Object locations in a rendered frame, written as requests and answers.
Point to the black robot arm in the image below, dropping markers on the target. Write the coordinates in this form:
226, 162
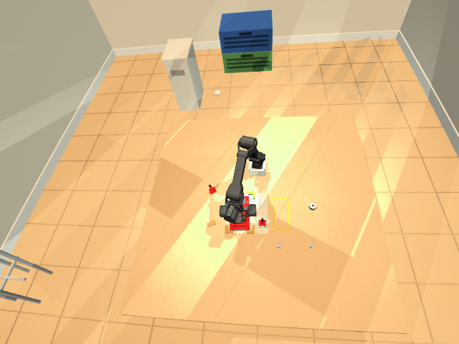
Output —
235, 190

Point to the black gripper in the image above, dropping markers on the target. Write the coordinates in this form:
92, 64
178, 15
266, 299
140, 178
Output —
250, 210

